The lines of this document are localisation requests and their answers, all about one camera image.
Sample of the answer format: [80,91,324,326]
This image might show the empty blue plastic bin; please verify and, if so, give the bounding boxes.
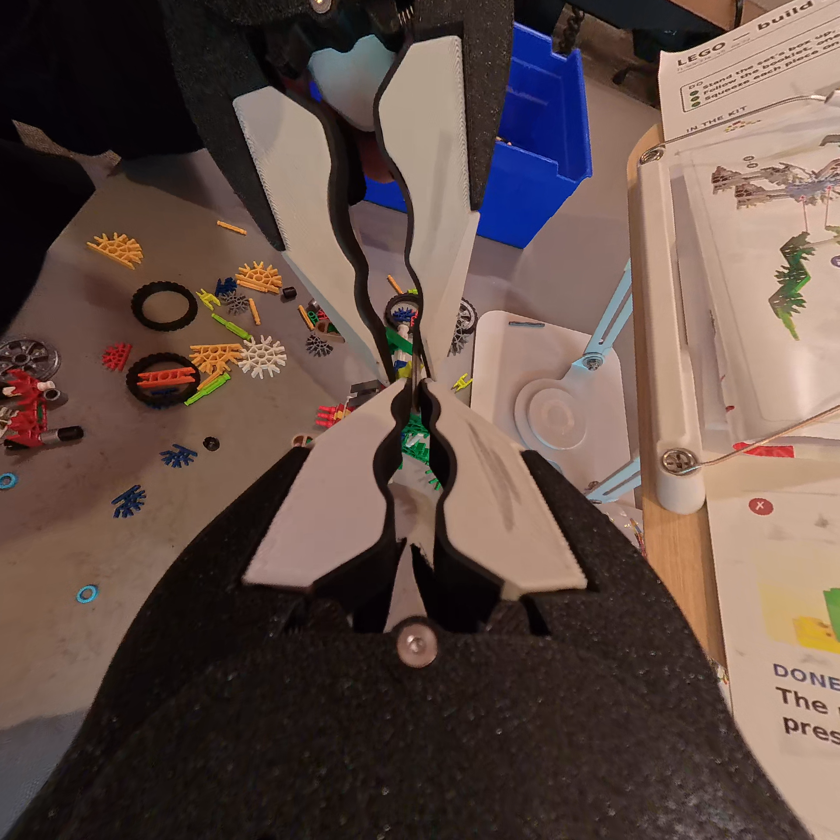
[308,23,593,250]

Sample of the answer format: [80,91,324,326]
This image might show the pale slotted stand strut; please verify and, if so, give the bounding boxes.
[584,456,643,503]
[570,259,634,375]

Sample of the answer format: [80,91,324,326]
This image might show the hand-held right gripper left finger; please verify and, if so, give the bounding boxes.
[241,379,409,595]

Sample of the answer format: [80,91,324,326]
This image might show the large yellow fan connector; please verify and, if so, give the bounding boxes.
[189,343,244,376]

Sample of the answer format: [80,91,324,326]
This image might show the red connector rack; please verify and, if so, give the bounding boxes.
[0,369,50,448]

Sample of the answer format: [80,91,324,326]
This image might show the grey wheel with black tyre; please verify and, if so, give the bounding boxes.
[449,297,479,355]

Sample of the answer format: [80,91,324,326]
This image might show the person's dark clothing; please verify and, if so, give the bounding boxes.
[0,0,204,336]

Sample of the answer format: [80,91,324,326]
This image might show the model instruction sheet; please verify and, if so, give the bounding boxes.
[669,98,840,454]

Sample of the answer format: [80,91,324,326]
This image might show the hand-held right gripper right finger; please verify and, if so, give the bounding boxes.
[420,379,588,601]

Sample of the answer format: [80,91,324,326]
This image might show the yellow half-circle connector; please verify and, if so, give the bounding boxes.
[235,261,284,294]

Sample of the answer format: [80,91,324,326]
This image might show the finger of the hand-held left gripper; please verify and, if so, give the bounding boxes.
[373,36,481,382]
[233,85,395,383]

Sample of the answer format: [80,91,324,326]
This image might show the printed white board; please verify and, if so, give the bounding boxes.
[656,0,840,840]

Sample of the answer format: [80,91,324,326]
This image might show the multicoloured construction toy model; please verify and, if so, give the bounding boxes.
[292,318,454,493]

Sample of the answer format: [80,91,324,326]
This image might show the white snowflake connector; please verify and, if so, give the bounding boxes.
[238,335,288,380]

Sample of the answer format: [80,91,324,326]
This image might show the white holder frame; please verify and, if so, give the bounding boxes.
[637,98,840,516]

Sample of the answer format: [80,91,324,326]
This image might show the person's left hand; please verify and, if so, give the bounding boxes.
[363,134,395,185]

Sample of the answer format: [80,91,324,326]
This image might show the grey spoked wheel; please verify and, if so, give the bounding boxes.
[0,338,60,382]

